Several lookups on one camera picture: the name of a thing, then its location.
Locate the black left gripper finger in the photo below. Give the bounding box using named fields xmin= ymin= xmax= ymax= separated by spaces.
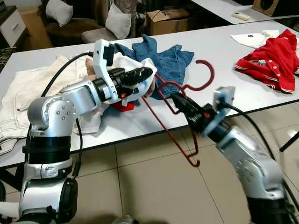
xmin=132 ymin=77 xmax=151 ymax=92
xmin=127 ymin=67 xmax=154 ymax=80

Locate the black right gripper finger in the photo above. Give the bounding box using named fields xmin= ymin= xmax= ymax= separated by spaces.
xmin=171 ymin=96 xmax=191 ymax=117
xmin=174 ymin=92 xmax=199 ymax=115

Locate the red clothes hanger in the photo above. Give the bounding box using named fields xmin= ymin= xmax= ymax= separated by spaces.
xmin=140 ymin=60 xmax=215 ymax=168

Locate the red polo shirt white trim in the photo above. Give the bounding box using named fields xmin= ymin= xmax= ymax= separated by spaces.
xmin=234 ymin=29 xmax=299 ymax=92

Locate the red garment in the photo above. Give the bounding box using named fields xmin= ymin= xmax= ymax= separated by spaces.
xmin=111 ymin=99 xmax=136 ymax=112

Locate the blue denim garment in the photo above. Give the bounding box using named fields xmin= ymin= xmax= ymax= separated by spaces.
xmin=114 ymin=34 xmax=194 ymax=94

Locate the tan cloth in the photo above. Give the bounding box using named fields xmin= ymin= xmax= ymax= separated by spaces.
xmin=85 ymin=63 xmax=95 ymax=82

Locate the grey upholstered chair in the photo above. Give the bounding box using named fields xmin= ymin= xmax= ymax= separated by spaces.
xmin=82 ymin=26 xmax=117 ymax=43

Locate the white throw pillow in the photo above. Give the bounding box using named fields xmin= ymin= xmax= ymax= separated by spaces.
xmin=105 ymin=2 xmax=132 ymax=40
xmin=45 ymin=0 xmax=74 ymax=26

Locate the open brown cardboard box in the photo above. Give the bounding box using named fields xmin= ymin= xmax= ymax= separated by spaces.
xmin=147 ymin=9 xmax=192 ymax=35

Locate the white table with black legs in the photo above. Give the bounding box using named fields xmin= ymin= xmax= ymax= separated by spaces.
xmin=0 ymin=20 xmax=299 ymax=168

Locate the brown armchair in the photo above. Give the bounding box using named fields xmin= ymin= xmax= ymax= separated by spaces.
xmin=44 ymin=0 xmax=101 ymax=45

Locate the white desk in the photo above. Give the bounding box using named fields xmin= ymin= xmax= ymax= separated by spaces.
xmin=192 ymin=0 xmax=299 ymax=25

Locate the white remote control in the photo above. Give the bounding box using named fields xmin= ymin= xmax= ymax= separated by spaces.
xmin=232 ymin=13 xmax=251 ymax=21

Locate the white drawer unit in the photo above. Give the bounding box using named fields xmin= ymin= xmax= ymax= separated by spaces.
xmin=0 ymin=5 xmax=26 ymax=49

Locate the grey left robot foot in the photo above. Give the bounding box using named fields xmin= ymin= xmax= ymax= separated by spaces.
xmin=112 ymin=215 xmax=136 ymax=224

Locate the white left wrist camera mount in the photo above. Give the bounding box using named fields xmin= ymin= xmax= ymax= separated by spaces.
xmin=93 ymin=40 xmax=117 ymax=103

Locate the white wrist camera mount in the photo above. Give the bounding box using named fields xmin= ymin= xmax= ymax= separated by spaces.
xmin=93 ymin=40 xmax=117 ymax=103
xmin=213 ymin=86 xmax=236 ymax=133

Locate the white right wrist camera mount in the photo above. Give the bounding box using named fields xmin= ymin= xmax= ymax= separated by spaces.
xmin=213 ymin=86 xmax=236 ymax=133

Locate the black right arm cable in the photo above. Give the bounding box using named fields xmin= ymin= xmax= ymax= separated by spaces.
xmin=219 ymin=103 xmax=299 ymax=220

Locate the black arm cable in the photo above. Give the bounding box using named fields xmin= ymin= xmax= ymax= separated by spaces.
xmin=219 ymin=103 xmax=299 ymax=220
xmin=42 ymin=51 xmax=94 ymax=101

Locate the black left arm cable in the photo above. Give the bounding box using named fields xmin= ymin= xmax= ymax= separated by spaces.
xmin=42 ymin=51 xmax=94 ymax=101

